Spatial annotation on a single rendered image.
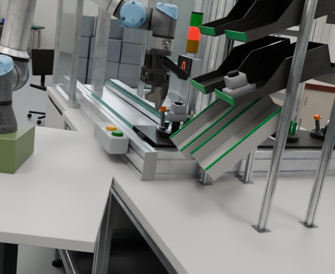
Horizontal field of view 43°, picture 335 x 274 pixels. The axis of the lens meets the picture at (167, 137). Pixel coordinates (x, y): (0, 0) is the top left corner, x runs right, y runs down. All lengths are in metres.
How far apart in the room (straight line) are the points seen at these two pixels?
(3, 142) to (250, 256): 0.78
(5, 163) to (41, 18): 10.60
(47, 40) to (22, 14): 10.37
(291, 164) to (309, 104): 4.35
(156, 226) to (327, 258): 0.44
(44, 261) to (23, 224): 1.47
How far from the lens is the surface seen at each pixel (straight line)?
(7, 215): 1.15
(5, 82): 1.42
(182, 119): 1.56
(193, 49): 1.74
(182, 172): 1.47
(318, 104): 6.08
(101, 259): 1.68
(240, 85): 1.12
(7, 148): 1.37
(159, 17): 1.46
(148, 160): 1.39
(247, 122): 1.26
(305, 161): 1.76
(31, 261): 2.57
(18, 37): 1.53
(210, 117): 1.38
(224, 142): 1.25
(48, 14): 11.86
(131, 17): 1.32
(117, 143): 1.50
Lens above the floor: 1.38
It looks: 15 degrees down
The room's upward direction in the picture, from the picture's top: 8 degrees clockwise
